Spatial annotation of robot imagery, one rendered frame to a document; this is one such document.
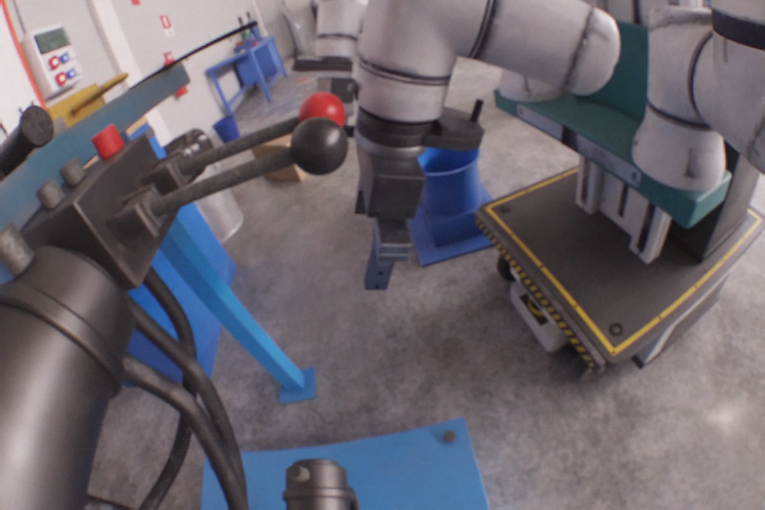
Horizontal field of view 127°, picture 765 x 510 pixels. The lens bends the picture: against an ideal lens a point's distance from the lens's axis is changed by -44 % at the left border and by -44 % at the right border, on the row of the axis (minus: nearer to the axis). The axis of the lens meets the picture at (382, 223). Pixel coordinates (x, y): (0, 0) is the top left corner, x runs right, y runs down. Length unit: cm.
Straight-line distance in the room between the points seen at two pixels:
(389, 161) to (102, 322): 27
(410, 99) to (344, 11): 44
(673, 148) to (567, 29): 37
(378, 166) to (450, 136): 8
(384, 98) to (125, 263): 24
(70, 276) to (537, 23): 37
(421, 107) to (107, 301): 28
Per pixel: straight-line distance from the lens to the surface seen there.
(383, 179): 30
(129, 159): 32
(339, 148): 20
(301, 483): 59
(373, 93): 30
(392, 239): 31
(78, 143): 44
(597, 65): 31
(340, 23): 71
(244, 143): 28
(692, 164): 63
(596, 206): 118
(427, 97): 30
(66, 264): 26
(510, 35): 28
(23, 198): 37
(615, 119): 84
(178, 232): 84
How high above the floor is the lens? 105
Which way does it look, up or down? 37 degrees down
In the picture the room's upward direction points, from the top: 19 degrees counter-clockwise
